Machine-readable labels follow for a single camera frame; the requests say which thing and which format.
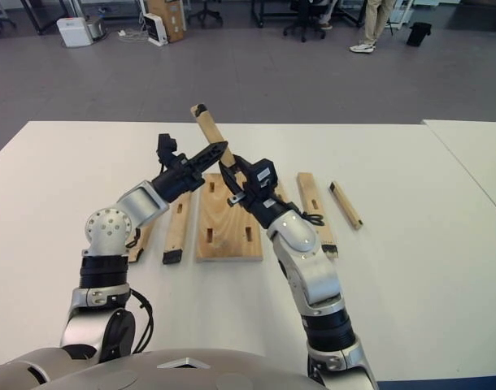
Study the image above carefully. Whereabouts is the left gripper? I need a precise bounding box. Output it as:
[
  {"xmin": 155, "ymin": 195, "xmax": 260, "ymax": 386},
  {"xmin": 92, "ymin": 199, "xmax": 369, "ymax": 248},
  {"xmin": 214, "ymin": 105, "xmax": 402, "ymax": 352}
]
[{"xmin": 151, "ymin": 141, "xmax": 229, "ymax": 203}]

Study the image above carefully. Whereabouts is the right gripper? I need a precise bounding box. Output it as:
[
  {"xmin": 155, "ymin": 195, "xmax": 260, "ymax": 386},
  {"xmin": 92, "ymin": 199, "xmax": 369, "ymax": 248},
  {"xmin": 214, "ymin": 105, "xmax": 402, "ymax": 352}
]
[{"xmin": 218, "ymin": 155, "xmax": 293, "ymax": 230}]

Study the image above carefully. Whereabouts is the wooden leg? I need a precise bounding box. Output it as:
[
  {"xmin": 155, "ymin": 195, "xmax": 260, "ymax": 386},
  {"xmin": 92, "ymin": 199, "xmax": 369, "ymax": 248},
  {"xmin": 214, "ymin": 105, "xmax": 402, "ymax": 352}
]
[
  {"xmin": 189, "ymin": 103, "xmax": 238, "ymax": 169},
  {"xmin": 124, "ymin": 219, "xmax": 156, "ymax": 265},
  {"xmin": 162, "ymin": 190, "xmax": 193, "ymax": 267},
  {"xmin": 296, "ymin": 171, "xmax": 340, "ymax": 262}
]

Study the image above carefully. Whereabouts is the wooden seat board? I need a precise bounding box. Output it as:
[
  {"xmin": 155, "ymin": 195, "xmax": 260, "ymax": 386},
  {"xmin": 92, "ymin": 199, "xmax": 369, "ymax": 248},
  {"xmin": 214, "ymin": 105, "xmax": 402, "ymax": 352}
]
[{"xmin": 195, "ymin": 172, "xmax": 265, "ymax": 263}]

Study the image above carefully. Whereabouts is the wooden cross bar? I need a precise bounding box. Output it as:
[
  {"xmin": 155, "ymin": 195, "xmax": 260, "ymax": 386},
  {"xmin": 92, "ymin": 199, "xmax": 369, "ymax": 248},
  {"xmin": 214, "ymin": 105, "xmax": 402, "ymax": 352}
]
[{"xmin": 328, "ymin": 180, "xmax": 364, "ymax": 232}]

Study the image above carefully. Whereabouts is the white flat device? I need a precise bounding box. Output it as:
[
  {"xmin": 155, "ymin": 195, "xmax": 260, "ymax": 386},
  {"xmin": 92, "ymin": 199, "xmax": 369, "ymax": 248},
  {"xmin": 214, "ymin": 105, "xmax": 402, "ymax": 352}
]
[{"xmin": 142, "ymin": 12, "xmax": 169, "ymax": 47}]

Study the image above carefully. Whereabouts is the black office chair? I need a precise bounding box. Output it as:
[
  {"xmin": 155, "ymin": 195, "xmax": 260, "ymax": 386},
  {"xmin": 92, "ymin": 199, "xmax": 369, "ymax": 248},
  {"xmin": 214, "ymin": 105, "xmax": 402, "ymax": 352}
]
[
  {"xmin": 188, "ymin": 0, "xmax": 225, "ymax": 29},
  {"xmin": 281, "ymin": 0, "xmax": 328, "ymax": 42}
]

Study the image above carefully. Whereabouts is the cardboard box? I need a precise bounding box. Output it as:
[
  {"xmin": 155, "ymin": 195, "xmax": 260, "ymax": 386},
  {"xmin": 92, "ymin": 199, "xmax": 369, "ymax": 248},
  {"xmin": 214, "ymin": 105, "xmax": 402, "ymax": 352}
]
[{"xmin": 145, "ymin": 0, "xmax": 189, "ymax": 44}]

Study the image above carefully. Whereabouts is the person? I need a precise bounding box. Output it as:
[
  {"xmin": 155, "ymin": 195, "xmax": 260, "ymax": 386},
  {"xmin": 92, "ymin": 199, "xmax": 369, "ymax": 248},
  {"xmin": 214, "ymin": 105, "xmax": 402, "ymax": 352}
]
[
  {"xmin": 349, "ymin": 0, "xmax": 396, "ymax": 54},
  {"xmin": 315, "ymin": 0, "xmax": 339, "ymax": 31}
]

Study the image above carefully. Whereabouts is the white box device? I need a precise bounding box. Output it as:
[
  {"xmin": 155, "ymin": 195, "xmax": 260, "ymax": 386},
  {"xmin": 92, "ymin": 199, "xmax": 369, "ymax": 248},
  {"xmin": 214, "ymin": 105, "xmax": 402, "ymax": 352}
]
[{"xmin": 55, "ymin": 16, "xmax": 107, "ymax": 50}]

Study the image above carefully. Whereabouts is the robot body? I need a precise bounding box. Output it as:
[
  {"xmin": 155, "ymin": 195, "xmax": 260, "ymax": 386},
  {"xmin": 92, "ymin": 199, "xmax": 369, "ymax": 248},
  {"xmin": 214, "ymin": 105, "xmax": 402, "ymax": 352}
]
[{"xmin": 0, "ymin": 346, "xmax": 328, "ymax": 390}]

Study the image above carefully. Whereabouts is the black waste bin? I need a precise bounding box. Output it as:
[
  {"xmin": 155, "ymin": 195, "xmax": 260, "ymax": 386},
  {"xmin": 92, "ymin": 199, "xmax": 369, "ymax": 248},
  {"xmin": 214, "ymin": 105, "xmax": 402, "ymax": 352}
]
[{"xmin": 407, "ymin": 22, "xmax": 433, "ymax": 48}]

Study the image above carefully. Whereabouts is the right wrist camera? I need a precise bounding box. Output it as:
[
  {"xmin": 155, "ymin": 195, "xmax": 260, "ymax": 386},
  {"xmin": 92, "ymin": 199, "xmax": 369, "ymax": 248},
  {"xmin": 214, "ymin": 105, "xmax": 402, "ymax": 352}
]
[{"xmin": 249, "ymin": 158, "xmax": 279, "ymax": 193}]

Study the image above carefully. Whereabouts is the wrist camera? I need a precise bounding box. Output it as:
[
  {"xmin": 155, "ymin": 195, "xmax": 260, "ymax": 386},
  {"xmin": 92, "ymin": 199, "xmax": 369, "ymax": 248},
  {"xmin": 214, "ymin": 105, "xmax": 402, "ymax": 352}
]
[
  {"xmin": 249, "ymin": 158, "xmax": 279, "ymax": 193},
  {"xmin": 155, "ymin": 132, "xmax": 180, "ymax": 164}
]

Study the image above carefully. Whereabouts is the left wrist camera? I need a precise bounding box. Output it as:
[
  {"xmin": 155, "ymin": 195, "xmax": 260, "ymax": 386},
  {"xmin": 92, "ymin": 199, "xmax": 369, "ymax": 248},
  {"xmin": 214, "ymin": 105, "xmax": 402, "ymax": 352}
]
[{"xmin": 155, "ymin": 132, "xmax": 180, "ymax": 164}]

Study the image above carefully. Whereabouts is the black cable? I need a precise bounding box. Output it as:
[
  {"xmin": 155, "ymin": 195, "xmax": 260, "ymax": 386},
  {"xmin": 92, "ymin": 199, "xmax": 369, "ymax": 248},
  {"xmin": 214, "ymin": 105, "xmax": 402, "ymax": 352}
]
[
  {"xmin": 127, "ymin": 287, "xmax": 155, "ymax": 355},
  {"xmin": 290, "ymin": 201, "xmax": 326, "ymax": 227}
]

